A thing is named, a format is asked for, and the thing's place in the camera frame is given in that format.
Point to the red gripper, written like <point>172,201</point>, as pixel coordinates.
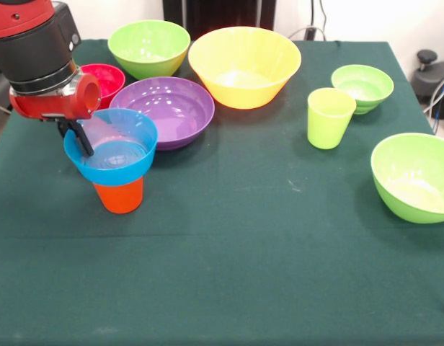
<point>49,104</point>

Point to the blue bowl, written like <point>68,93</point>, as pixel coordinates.
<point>114,174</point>

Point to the orange cup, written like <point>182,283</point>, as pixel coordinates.
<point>121,200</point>

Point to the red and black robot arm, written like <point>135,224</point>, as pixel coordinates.
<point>34,43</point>

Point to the pink bowl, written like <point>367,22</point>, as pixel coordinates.
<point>110,83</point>

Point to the purple bowl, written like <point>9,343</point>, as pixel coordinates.
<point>171,115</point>

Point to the large light green bowl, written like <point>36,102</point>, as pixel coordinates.
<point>146,43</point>
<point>406,202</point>

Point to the large yellow bowl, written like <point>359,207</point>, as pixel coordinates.
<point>243,93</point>

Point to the dark green tablecloth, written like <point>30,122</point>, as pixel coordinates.
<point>222,270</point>

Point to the yellow-green cup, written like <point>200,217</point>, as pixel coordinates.
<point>326,129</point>

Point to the black power plug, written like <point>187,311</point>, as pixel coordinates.
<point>310,33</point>

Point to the small green bowl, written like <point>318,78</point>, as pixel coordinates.
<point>366,86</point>

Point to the black knobbed stand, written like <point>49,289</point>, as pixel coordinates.
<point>427,57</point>

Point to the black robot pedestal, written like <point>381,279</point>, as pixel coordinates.
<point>215,14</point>

